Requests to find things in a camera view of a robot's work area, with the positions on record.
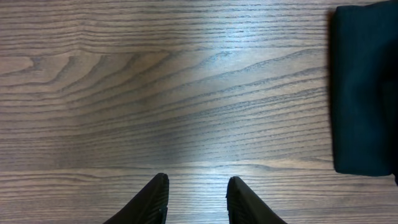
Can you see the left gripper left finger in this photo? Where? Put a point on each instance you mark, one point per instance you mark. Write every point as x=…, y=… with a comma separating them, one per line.
x=148, y=206

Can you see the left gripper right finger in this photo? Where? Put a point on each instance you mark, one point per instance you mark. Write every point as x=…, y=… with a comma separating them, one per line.
x=246, y=207

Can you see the black t-shirt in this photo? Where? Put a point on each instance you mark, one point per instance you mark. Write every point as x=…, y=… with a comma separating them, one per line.
x=363, y=88

